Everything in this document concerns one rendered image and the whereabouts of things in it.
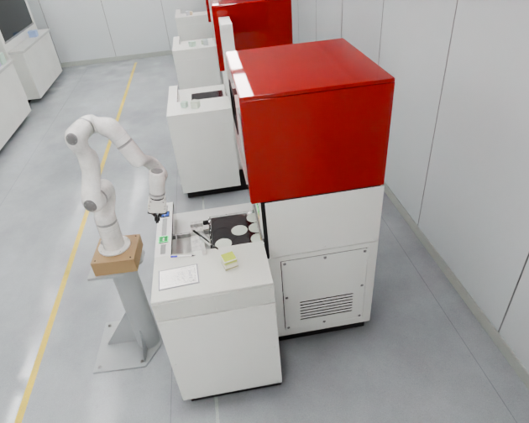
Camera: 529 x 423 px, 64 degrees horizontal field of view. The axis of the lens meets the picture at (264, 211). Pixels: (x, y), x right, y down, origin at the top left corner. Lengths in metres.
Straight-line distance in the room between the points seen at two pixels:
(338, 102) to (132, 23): 8.42
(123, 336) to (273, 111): 2.03
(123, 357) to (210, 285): 1.27
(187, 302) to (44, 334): 1.76
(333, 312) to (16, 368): 2.27
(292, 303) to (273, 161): 1.07
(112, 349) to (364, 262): 1.90
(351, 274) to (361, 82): 1.24
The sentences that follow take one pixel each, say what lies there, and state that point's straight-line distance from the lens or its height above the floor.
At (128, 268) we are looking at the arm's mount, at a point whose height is 0.85.
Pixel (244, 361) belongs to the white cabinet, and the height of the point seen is 0.36.
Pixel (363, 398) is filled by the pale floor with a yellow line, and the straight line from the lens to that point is 2.93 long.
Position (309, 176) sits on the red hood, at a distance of 2.24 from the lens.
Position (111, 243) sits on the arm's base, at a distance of 2.64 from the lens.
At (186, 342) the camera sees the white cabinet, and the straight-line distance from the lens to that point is 2.44.
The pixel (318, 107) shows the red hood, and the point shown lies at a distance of 2.08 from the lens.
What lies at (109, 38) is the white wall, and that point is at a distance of 10.37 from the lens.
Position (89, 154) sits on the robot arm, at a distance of 2.35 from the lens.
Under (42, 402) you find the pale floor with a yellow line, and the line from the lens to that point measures 3.35.
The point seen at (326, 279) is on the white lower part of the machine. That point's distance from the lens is 2.74.
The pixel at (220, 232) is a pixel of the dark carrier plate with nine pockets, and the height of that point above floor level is 0.90.
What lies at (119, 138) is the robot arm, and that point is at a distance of 2.24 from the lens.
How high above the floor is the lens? 2.51
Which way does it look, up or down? 36 degrees down
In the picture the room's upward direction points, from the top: 5 degrees counter-clockwise
